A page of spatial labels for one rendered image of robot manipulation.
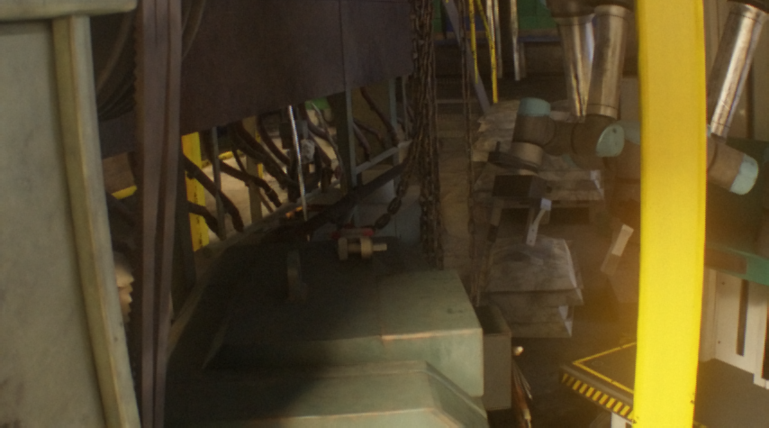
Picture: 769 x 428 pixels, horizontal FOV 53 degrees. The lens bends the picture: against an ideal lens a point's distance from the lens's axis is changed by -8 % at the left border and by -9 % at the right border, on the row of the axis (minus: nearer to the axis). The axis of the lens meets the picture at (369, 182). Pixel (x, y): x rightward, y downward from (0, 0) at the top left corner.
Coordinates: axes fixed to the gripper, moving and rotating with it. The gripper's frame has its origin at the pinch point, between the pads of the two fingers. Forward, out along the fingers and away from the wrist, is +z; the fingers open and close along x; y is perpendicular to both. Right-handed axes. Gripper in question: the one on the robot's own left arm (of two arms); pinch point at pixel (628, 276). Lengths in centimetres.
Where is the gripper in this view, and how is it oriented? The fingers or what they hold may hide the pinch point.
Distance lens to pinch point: 157.9
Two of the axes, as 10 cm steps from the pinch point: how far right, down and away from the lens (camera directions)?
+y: -8.8, -2.8, -3.7
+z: -3.6, 9.2, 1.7
